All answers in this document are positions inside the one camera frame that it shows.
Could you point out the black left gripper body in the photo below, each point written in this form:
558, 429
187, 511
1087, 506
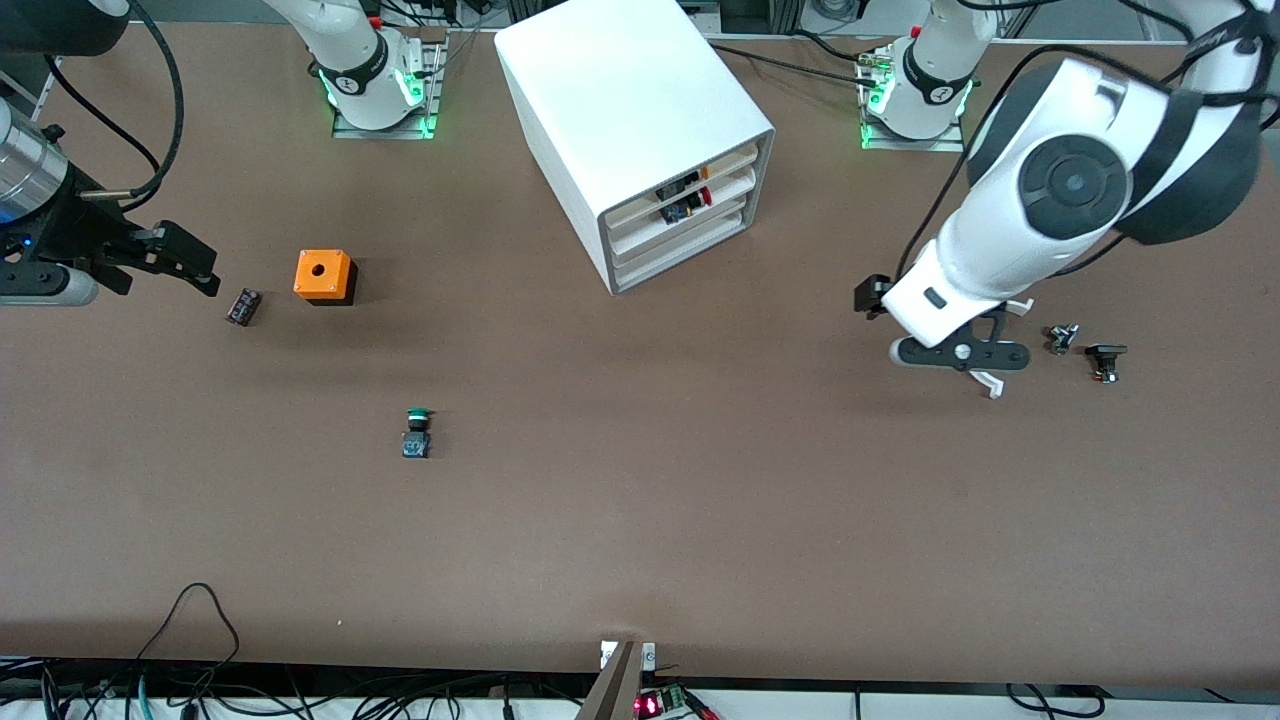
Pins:
872, 295

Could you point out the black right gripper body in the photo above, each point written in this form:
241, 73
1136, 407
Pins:
62, 232

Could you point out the red push button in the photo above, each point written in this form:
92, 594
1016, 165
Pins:
704, 197

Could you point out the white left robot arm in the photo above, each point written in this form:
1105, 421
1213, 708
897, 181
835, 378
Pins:
1070, 185

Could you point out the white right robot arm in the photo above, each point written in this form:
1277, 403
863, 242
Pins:
355, 70

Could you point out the white lowest drawer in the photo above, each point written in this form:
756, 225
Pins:
640, 272

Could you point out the white drawer with orange part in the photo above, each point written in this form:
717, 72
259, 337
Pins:
640, 217

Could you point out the green push button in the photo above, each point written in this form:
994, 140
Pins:
417, 445

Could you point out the white drawer cabinet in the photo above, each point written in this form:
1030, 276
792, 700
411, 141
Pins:
620, 90

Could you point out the small black contact block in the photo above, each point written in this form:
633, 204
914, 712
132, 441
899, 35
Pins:
243, 307

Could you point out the small metal valve fitting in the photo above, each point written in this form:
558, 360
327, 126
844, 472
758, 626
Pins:
1062, 340

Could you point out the black and orange component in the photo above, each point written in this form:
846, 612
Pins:
678, 185

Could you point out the circuit board with red light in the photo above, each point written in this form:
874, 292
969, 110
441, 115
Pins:
655, 703

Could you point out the orange button enclosure box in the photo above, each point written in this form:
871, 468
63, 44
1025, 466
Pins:
320, 272

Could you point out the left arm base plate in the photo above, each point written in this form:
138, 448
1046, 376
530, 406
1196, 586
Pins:
915, 143

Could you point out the black switch component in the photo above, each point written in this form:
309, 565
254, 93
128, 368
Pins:
1105, 352

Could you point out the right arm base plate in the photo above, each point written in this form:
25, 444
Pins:
400, 128

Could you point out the brown wooden post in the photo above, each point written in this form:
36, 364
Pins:
615, 690

